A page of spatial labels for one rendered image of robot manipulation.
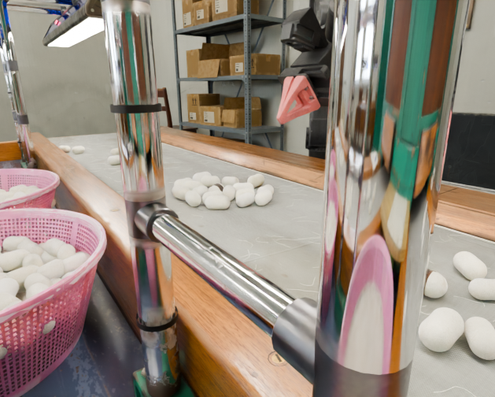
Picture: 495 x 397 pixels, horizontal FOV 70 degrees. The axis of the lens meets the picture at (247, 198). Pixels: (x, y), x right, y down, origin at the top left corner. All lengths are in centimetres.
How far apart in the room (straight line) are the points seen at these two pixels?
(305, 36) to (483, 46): 191
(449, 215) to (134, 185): 41
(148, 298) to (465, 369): 20
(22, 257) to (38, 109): 458
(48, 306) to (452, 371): 28
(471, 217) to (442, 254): 9
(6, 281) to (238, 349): 24
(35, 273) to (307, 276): 26
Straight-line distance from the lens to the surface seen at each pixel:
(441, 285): 33
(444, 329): 28
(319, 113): 95
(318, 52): 67
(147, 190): 20
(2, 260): 45
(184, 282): 29
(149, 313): 23
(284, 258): 37
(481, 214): 51
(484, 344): 28
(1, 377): 34
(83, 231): 45
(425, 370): 27
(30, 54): 501
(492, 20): 249
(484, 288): 35
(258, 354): 22
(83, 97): 512
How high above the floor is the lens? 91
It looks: 18 degrees down
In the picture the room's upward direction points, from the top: 1 degrees counter-clockwise
